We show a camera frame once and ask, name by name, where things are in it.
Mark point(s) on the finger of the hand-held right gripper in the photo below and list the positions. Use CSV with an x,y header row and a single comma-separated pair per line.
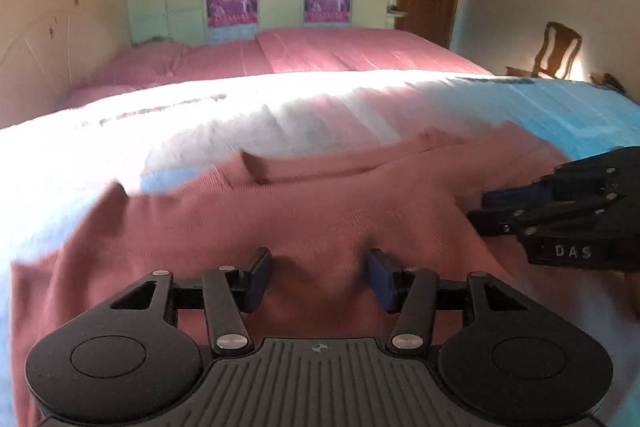
x,y
515,196
492,223

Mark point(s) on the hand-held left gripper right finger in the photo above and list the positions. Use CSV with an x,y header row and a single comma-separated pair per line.
x,y
381,279

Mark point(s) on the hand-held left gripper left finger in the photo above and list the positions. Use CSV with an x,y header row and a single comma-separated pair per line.
x,y
259,279

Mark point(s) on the pink long-sleeve sweater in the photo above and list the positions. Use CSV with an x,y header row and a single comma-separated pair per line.
x,y
300,217

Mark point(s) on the wooden chair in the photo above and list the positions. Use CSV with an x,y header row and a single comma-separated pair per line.
x,y
555,52

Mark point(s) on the pink quilt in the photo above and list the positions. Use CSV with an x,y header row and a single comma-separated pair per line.
x,y
360,49

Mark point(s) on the bed with patterned sheet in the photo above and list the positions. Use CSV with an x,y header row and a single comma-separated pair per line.
x,y
75,147

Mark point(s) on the pink pillow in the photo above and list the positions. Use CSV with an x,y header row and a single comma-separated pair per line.
x,y
140,64

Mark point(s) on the cream headboard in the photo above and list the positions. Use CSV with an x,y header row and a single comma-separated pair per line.
x,y
55,32

